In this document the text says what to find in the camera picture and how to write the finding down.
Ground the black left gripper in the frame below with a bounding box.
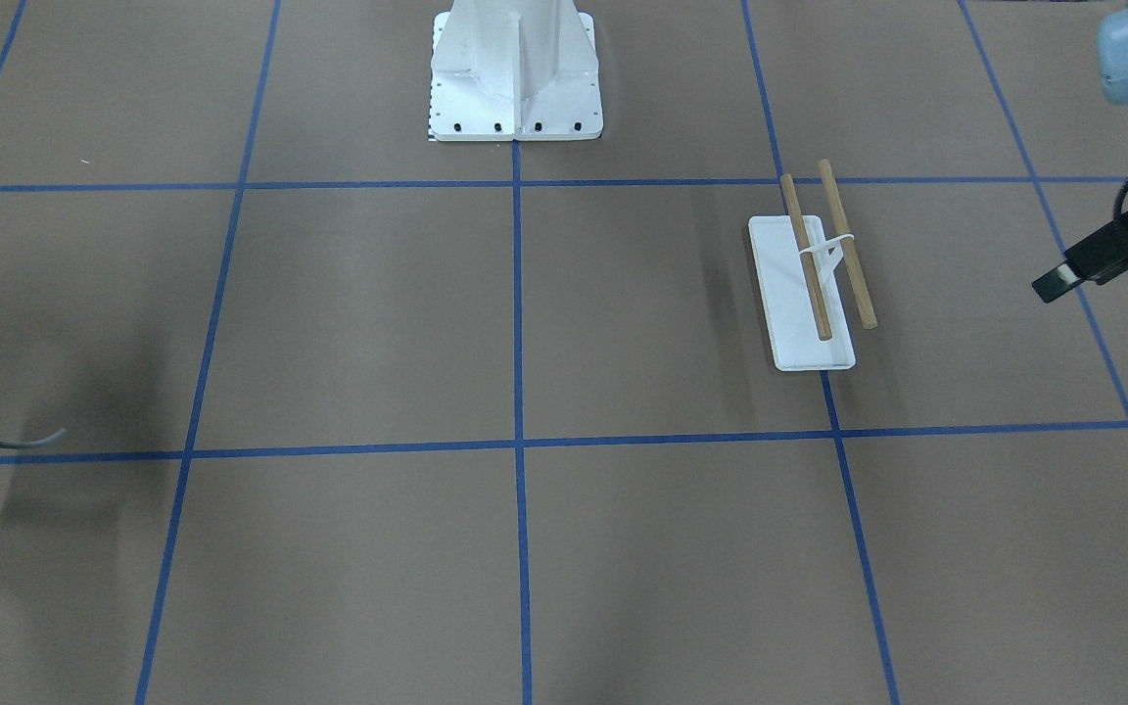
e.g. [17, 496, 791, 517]
[1031, 210, 1128, 305]

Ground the wooden rack bar far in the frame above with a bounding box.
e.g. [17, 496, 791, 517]
[818, 158, 878, 331]

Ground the white towel rack base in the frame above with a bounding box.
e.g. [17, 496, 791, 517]
[748, 215, 858, 373]

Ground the white rack bracket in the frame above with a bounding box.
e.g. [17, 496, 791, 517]
[797, 233, 855, 289]

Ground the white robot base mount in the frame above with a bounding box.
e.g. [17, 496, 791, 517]
[428, 1, 603, 142]

